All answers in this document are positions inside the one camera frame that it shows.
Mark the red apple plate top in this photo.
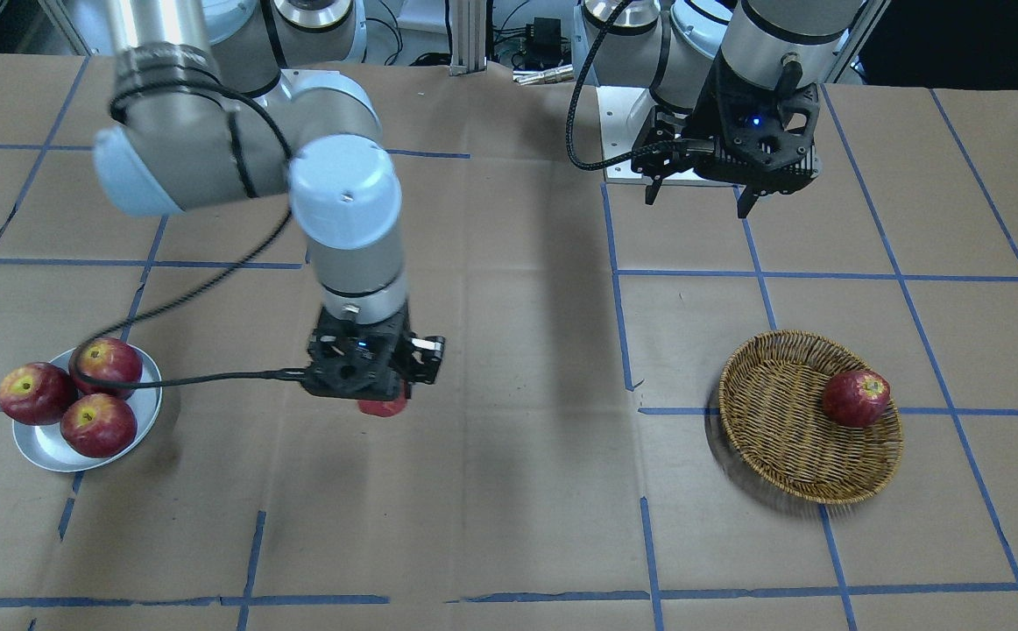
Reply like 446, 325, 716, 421
67, 337, 142, 400

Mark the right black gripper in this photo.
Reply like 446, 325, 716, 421
302, 304, 446, 401

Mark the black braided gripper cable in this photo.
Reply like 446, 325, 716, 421
565, 0, 720, 173

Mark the red apple plate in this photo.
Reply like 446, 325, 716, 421
58, 393, 138, 458
0, 362, 78, 427
67, 337, 142, 400

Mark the white plate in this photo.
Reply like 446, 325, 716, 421
11, 347, 164, 474

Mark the woven wicker basket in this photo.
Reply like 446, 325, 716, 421
717, 329, 905, 506

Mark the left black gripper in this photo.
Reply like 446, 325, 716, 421
632, 61, 823, 220

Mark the aluminium frame post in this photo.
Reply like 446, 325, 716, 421
442, 1, 491, 77

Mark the dark red apple in basket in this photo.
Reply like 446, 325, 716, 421
821, 369, 891, 429

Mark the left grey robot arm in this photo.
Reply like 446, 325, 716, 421
564, 1, 860, 219

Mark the red apple plate bottom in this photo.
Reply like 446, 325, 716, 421
58, 393, 138, 458

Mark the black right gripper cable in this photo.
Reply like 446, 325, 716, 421
68, 74, 308, 393

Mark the red yellow apple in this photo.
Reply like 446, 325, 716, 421
357, 394, 410, 418

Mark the black power adapter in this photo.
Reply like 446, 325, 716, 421
527, 17, 562, 56

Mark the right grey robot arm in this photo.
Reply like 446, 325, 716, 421
93, 1, 446, 401

